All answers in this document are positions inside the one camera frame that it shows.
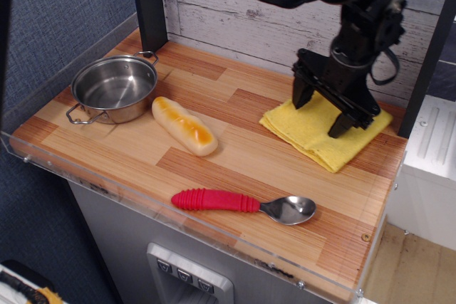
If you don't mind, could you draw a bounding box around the toy bread loaf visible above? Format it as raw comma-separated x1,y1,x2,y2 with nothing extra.
152,96,218,157

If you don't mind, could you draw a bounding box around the black left frame post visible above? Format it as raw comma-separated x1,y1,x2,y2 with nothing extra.
135,0,168,52

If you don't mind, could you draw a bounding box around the yellow cloth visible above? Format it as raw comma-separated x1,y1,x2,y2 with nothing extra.
259,93,393,173

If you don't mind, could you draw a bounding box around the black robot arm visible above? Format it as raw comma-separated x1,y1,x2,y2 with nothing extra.
292,0,406,138

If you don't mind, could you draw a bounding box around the clear acrylic table guard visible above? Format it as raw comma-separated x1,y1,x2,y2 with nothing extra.
0,11,409,300

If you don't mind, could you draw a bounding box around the stainless steel pot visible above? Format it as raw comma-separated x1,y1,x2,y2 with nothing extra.
66,51,159,125

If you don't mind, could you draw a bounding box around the black cable loop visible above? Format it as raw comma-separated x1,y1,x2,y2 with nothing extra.
370,47,399,86

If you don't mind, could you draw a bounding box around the black frame post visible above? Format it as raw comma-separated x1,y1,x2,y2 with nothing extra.
398,0,455,138
135,0,168,52

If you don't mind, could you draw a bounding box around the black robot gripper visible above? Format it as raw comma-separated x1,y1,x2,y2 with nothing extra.
292,48,380,139

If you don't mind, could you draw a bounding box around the red handled metal spoon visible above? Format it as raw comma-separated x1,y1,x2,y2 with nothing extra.
171,189,317,226

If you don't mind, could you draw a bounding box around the grey cabinet with button panel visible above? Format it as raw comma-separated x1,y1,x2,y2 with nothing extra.
70,183,325,303

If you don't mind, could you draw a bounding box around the yellow black object bottom left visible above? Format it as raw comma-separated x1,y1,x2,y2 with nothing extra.
1,271,64,304

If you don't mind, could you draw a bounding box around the white appliance at right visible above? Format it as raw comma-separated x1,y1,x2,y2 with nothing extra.
385,95,455,250

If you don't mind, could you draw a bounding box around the black right frame post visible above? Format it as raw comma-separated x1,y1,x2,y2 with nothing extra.
398,0,455,138

